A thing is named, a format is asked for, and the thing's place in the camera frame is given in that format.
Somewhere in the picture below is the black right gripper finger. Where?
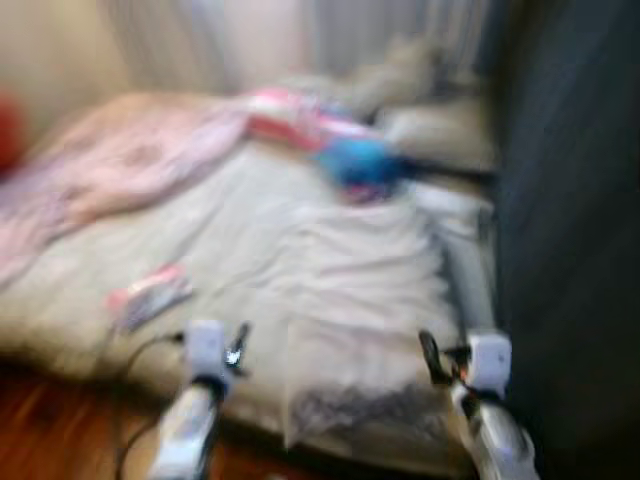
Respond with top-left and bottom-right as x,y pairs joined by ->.
418,330 -> 446,386

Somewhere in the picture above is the grey floral folded cloth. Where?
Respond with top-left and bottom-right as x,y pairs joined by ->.
280,205 -> 451,446

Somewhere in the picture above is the grey floral bed sheet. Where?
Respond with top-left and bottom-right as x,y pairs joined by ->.
0,140 -> 501,471

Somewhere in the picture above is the dark wardrobe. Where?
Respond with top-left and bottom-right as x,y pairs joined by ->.
490,0 -> 640,480

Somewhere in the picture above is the red white blue bolster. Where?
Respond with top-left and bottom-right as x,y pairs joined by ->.
245,88 -> 411,201

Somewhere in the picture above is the pink cartoon print blanket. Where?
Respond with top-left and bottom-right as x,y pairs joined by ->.
0,93 -> 251,286

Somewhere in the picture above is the grey floral pillow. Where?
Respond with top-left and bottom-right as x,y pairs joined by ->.
380,95 -> 496,171

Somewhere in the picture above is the grey curtain panel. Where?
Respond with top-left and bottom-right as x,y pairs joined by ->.
310,0 -> 491,76
100,0 -> 236,96

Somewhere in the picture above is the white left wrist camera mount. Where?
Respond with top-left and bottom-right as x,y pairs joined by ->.
186,320 -> 229,386

